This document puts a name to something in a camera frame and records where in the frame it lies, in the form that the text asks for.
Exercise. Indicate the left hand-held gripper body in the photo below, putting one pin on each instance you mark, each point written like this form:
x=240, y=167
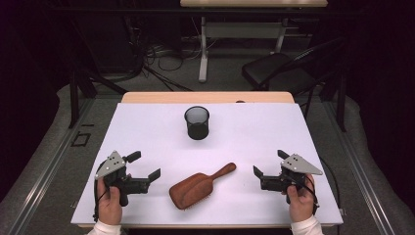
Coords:
x=111, y=164

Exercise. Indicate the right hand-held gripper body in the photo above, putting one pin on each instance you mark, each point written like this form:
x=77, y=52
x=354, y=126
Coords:
x=298, y=165

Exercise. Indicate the black mesh cup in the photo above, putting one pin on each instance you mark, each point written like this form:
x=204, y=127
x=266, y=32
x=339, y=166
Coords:
x=197, y=130

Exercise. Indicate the person's right hand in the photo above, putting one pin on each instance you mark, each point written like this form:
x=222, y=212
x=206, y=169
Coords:
x=301, y=204

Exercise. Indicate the person's left hand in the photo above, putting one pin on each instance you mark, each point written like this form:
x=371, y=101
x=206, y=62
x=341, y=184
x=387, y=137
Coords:
x=109, y=205

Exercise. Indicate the white table mat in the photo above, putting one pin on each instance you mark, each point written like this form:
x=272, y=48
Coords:
x=244, y=137

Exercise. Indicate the black metal stand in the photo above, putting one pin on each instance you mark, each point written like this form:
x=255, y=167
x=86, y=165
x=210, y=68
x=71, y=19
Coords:
x=73, y=98

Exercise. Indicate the light wooden table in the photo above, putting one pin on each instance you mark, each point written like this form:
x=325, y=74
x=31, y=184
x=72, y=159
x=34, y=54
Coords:
x=195, y=97

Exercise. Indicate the black folding chair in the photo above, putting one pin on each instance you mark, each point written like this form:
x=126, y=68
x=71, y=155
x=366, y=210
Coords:
x=270, y=67

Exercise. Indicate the white-legged desk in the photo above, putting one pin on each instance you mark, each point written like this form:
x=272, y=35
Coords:
x=203, y=65

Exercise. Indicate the metal floor rail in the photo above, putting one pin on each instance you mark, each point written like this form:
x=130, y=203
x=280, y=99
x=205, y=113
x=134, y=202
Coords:
x=50, y=169
x=372, y=196

